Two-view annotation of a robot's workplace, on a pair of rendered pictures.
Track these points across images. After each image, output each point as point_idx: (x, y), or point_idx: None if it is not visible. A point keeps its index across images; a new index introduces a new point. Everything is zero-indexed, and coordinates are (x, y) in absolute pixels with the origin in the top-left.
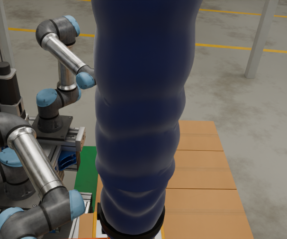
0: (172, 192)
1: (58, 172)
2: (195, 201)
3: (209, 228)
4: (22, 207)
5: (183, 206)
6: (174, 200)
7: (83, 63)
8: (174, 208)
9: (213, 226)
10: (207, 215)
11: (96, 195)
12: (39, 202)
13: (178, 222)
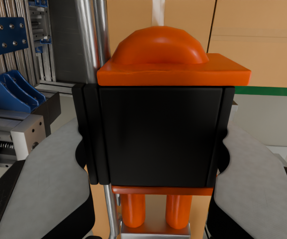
0: None
1: None
2: None
3: (285, 69)
4: None
5: (263, 23)
6: (252, 8)
7: None
8: (244, 27)
9: None
10: None
11: None
12: None
13: (241, 56)
